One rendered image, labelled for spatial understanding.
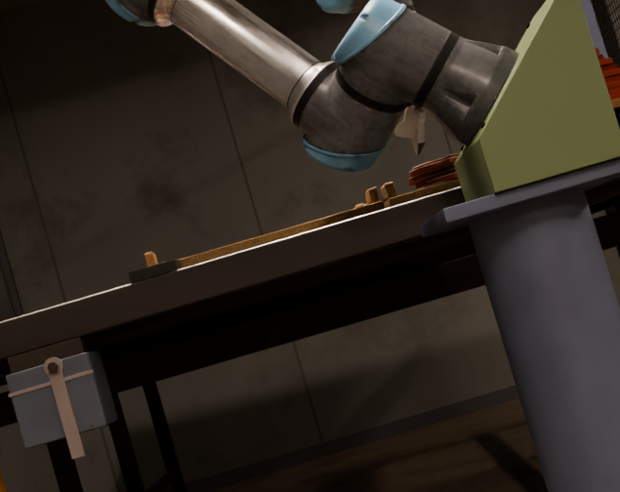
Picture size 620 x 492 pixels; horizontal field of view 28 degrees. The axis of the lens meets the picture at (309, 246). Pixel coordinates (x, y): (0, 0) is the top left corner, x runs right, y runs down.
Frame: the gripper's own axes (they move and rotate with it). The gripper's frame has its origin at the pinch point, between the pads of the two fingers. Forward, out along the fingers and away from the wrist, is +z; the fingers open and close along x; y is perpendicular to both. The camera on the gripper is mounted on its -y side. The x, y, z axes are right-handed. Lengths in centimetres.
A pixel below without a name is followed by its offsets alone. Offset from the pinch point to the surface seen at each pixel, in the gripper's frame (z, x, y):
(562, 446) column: 50, 44, 27
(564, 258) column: 25, 49, 22
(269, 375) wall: 48, -466, -172
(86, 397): 25, -9, 73
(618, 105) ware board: -1, -10, -52
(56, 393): 23, -10, 77
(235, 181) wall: -66, -460, -183
